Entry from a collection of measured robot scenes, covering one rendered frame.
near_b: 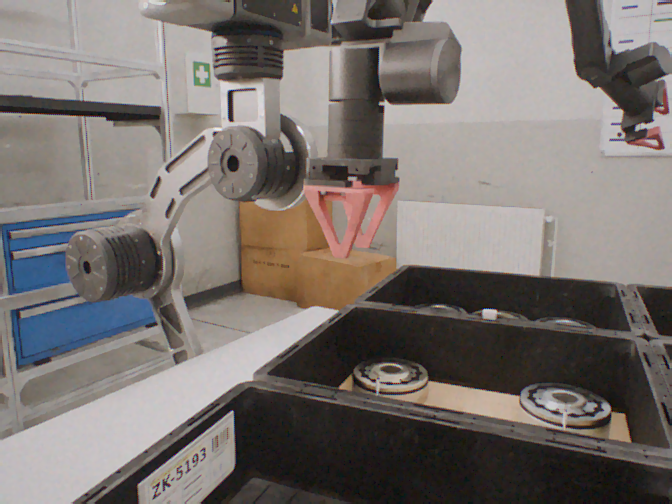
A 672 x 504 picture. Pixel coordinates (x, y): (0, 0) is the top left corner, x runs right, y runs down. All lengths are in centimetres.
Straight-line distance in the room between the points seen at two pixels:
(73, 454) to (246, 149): 58
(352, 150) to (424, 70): 10
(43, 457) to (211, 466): 49
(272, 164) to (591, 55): 63
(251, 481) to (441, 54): 45
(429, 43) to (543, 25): 327
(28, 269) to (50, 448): 148
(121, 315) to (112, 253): 134
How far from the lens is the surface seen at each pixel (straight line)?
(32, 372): 251
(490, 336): 78
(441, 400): 77
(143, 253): 140
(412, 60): 51
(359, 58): 54
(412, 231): 389
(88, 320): 259
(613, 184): 364
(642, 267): 369
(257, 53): 104
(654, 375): 67
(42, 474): 95
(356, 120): 54
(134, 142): 373
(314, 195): 53
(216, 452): 54
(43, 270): 245
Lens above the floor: 117
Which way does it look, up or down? 11 degrees down
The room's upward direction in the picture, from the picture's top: straight up
